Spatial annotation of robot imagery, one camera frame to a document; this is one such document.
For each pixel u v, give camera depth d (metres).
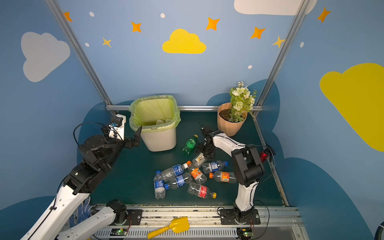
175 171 0.85
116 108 1.23
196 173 0.84
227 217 0.75
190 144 0.99
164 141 0.93
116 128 0.49
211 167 0.87
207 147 0.80
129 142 0.56
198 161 0.90
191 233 0.78
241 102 0.90
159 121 1.01
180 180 0.82
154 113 0.98
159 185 0.80
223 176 0.84
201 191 0.78
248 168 0.50
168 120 1.01
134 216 0.75
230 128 0.98
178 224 0.72
